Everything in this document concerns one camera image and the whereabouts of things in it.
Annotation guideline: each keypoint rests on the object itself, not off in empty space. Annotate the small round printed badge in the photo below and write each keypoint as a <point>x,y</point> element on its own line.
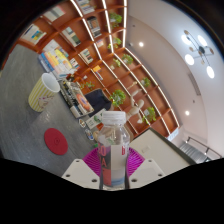
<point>82,123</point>
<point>89,134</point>

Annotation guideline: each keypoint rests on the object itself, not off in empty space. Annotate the ceiling air vent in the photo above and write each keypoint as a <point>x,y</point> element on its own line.
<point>195,84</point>

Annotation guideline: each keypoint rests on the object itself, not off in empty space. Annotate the white counter with dark top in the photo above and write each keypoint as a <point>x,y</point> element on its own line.
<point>160,146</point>

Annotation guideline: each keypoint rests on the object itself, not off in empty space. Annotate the branched ceiling lamp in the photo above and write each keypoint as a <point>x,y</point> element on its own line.
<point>200,50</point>

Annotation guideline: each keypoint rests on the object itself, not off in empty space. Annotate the grey window curtain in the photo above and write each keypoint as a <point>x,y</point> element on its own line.
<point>193,152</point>

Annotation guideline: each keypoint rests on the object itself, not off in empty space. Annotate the dark blue chair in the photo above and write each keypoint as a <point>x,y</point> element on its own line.
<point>98,100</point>

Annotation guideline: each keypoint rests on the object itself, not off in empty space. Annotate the stack of dark books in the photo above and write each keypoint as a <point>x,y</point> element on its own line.
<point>80,100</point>

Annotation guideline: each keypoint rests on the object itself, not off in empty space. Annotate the wooden shelf unit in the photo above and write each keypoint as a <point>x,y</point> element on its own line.
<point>100,50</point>

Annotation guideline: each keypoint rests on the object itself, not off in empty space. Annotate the yellow striped paper cup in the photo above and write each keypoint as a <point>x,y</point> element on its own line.
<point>41,95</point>

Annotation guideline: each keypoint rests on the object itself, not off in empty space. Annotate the recessed round ceiling light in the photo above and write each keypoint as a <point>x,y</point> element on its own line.
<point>141,44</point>
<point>187,113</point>

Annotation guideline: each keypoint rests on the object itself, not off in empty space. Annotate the clear plastic water bottle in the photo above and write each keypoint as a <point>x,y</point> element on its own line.
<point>113,156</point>

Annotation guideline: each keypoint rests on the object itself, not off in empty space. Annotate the flat round red coaster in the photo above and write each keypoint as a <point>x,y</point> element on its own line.
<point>56,141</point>

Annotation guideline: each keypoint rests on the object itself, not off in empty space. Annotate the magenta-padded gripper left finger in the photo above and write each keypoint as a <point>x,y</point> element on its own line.
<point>80,171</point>

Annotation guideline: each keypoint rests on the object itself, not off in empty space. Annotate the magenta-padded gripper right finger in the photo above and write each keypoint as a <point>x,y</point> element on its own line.
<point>146,171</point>

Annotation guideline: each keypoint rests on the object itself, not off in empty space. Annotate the standing white green card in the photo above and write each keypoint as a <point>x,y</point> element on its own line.
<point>96,120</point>

